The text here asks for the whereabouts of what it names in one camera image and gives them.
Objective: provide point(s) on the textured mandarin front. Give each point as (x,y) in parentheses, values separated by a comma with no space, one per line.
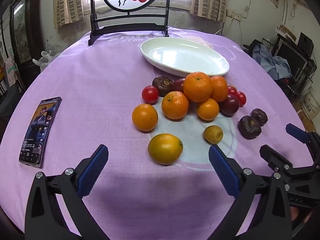
(175,105)

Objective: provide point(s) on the red cherry tomato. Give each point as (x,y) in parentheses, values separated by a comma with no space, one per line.
(242,98)
(150,94)
(232,90)

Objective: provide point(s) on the big top orange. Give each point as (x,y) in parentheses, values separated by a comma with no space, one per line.
(197,87)

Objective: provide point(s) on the dark wooden cabinet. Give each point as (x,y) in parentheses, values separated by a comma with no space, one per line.
(26,38)

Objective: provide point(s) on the wall power socket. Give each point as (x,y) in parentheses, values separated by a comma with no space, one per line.
(235,15)

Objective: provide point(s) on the smartphone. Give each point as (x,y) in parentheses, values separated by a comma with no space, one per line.
(34,142)

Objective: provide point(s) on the white plastic bag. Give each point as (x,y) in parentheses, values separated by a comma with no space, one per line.
(44,60)

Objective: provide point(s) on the dark purple tomato back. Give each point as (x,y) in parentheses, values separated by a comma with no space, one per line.
(178,85)

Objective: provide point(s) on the dark purple tomato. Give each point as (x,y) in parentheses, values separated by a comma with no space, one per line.
(178,85)
(229,106)

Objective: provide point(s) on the right hand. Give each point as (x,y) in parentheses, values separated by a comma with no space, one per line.
(295,214)

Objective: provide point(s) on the small yellow kumquat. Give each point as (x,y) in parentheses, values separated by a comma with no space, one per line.
(213,134)

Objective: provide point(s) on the large yellow-orange citrus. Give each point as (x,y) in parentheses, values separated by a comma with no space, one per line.
(165,148)

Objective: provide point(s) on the white oval plate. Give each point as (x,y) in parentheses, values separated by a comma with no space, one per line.
(181,57)

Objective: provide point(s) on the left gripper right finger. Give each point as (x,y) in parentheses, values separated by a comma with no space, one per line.
(272,218)

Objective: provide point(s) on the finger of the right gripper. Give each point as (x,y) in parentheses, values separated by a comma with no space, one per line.
(298,133)
(276,161)

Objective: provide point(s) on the black framed decorative screen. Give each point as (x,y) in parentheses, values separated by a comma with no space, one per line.
(127,9)

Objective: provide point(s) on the left curtain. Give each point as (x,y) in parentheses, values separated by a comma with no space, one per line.
(66,12)

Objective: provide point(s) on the black shelf with monitor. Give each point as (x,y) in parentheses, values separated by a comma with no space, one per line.
(301,65)

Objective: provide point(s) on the white bucket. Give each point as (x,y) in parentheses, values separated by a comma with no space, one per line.
(310,104)

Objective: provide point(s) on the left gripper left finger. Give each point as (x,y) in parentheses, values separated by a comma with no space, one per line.
(43,216)

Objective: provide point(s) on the blue clothes pile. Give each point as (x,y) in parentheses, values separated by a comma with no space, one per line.
(275,66)

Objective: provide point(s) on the small smooth orange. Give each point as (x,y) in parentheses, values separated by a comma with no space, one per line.
(208,110)

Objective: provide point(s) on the purple tablecloth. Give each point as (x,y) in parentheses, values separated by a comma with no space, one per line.
(134,197)

